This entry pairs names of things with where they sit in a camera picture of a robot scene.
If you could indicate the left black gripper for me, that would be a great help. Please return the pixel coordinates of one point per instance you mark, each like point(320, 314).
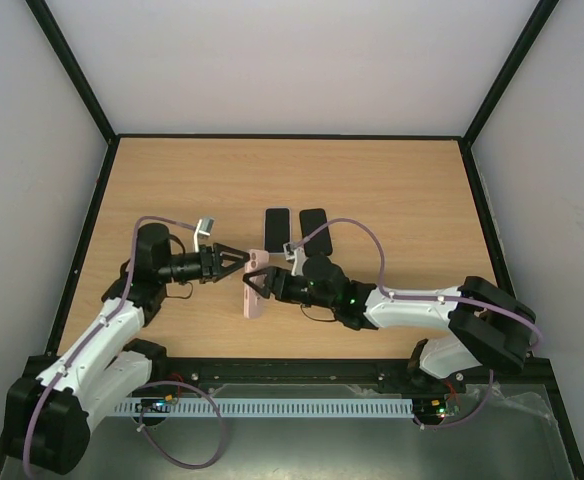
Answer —
point(211, 262)

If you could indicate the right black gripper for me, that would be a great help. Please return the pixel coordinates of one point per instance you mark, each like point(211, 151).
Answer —
point(277, 284)

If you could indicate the pink phone case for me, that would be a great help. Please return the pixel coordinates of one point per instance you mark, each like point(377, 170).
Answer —
point(253, 303)

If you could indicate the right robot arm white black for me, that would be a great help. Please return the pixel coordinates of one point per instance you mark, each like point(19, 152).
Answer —
point(481, 324)

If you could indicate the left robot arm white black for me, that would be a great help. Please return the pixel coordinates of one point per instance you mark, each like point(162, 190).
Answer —
point(51, 415)

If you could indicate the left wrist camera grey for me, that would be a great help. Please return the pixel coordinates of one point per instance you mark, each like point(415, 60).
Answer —
point(202, 231)

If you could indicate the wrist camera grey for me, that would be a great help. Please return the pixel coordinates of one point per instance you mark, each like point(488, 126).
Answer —
point(295, 255)
point(202, 231)

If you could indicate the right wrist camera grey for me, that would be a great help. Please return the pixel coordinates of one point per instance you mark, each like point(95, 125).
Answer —
point(295, 255)

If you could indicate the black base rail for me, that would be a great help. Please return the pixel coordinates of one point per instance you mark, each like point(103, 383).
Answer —
point(383, 376)

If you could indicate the grey slotted cable duct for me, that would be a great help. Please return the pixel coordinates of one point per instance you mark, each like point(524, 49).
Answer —
point(269, 408)

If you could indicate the black aluminium frame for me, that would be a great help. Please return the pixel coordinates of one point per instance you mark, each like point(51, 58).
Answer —
point(505, 77)

